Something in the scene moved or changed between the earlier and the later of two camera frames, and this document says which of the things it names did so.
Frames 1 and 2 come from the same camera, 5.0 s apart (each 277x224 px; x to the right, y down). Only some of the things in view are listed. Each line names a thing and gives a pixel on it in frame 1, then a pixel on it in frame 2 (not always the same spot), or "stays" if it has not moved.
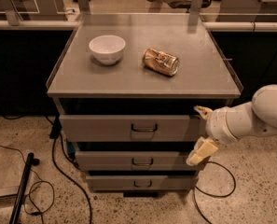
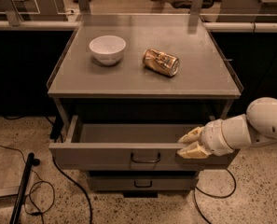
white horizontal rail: (211, 26) stays
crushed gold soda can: (160, 61) stays
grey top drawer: (131, 128) to (131, 148)
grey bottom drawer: (142, 183) stays
